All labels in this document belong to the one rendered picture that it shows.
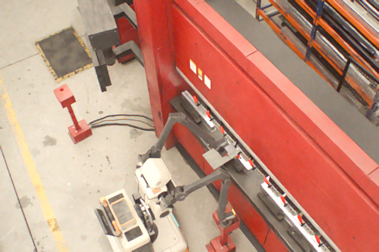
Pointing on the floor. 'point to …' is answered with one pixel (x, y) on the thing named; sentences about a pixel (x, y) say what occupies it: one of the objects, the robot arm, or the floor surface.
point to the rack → (317, 42)
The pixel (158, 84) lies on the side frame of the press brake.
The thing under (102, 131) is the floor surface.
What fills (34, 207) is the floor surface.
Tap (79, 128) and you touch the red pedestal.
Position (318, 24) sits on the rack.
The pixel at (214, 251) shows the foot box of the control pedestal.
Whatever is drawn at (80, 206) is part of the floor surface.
